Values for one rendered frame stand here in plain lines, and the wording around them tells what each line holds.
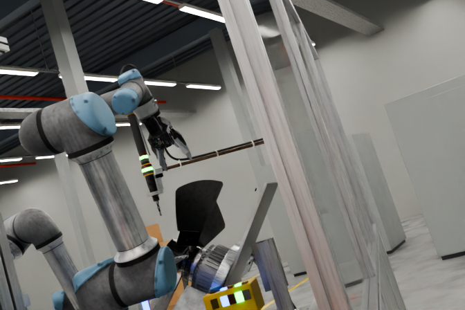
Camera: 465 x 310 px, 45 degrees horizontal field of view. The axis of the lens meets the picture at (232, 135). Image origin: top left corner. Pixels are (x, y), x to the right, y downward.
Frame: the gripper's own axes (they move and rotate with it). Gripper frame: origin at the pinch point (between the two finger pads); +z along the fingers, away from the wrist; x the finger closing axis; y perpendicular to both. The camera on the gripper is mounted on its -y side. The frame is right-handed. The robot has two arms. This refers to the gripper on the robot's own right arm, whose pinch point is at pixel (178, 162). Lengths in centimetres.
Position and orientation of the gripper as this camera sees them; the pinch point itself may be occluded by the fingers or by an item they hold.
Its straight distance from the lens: 195.1
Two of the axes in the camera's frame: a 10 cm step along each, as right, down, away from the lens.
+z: 4.3, 8.4, 3.2
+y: 0.3, 3.4, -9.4
